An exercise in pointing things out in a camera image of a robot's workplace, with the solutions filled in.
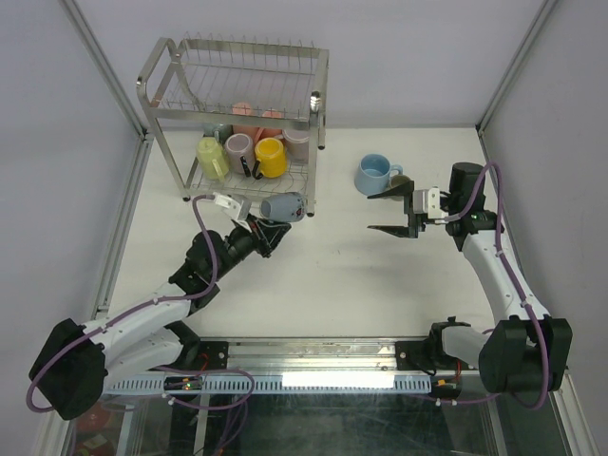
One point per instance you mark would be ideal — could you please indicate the light blue mug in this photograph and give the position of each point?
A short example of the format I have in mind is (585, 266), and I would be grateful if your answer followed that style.
(373, 174)

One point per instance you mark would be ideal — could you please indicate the stainless steel dish rack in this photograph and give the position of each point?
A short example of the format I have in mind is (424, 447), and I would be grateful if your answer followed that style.
(242, 83)

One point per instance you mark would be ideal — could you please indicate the lilac mug black handle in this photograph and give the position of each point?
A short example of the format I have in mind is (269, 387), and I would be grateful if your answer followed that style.
(240, 151)

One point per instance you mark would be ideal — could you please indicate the grey white small mug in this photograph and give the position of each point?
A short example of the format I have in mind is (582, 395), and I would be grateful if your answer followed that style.
(287, 207)

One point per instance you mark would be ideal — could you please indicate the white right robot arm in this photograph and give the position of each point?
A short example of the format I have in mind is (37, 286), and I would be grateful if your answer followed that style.
(527, 349)

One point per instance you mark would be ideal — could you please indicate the small olive cup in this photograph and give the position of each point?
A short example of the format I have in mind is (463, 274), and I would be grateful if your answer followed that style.
(395, 181)

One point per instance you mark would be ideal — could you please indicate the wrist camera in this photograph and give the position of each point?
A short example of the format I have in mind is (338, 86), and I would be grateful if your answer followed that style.
(236, 207)
(426, 204)

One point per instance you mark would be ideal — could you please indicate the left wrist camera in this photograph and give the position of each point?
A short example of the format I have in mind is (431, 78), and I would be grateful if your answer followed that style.
(236, 207)

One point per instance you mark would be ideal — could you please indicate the grey-blue round ceramic cup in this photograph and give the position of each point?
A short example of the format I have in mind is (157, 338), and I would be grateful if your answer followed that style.
(219, 131)

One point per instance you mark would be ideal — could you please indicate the lilac mug with handle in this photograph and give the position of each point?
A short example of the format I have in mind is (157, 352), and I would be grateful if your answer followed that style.
(297, 144)

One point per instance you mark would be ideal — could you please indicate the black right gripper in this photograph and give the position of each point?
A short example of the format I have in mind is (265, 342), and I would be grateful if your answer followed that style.
(415, 221)

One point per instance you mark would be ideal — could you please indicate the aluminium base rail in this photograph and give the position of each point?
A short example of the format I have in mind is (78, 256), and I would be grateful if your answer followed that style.
(279, 354)

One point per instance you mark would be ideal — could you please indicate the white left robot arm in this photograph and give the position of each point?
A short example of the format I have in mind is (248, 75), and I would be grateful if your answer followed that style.
(79, 361)

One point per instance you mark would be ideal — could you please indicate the white slotted cable duct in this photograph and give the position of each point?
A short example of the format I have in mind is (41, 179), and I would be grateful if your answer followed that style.
(290, 382)

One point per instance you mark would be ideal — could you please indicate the pale green mug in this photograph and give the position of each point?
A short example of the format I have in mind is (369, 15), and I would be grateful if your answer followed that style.
(212, 159)

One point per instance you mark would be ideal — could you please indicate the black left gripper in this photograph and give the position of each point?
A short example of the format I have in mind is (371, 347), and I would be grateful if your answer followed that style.
(264, 235)

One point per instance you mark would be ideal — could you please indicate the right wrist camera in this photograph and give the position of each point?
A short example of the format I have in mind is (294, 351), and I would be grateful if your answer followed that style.
(426, 204)

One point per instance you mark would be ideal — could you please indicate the yellow mug black handle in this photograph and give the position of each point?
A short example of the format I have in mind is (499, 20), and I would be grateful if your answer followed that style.
(271, 160)

